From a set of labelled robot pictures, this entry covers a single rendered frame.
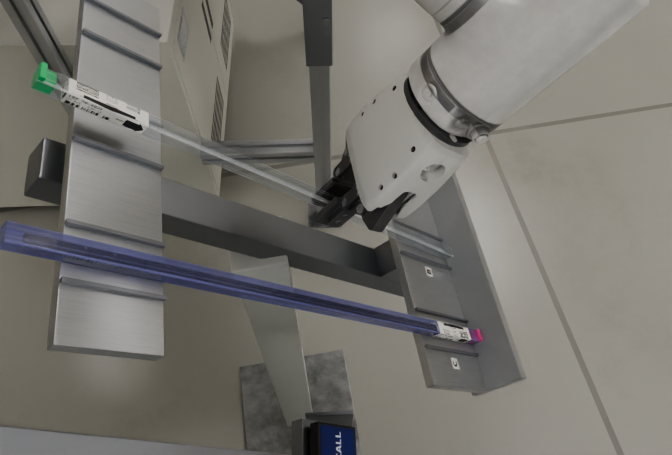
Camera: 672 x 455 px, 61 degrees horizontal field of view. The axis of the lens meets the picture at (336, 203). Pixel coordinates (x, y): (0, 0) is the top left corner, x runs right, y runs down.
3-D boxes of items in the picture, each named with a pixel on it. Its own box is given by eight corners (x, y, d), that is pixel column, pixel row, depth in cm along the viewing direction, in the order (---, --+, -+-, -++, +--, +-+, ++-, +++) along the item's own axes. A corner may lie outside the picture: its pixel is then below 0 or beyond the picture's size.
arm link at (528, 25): (411, 62, 41) (502, 143, 43) (561, -93, 33) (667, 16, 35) (431, 20, 48) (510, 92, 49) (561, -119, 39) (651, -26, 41)
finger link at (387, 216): (401, 240, 49) (363, 226, 54) (424, 153, 49) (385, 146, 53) (390, 238, 49) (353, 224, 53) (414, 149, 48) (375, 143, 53)
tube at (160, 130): (29, 89, 37) (37, 79, 37) (32, 73, 38) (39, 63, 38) (446, 260, 72) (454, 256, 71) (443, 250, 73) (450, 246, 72)
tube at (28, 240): (469, 333, 67) (476, 330, 66) (472, 345, 66) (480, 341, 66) (-1, 228, 33) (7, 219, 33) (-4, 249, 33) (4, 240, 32)
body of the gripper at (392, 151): (499, 159, 46) (409, 227, 53) (463, 69, 52) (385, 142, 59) (433, 136, 42) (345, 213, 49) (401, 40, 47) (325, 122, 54)
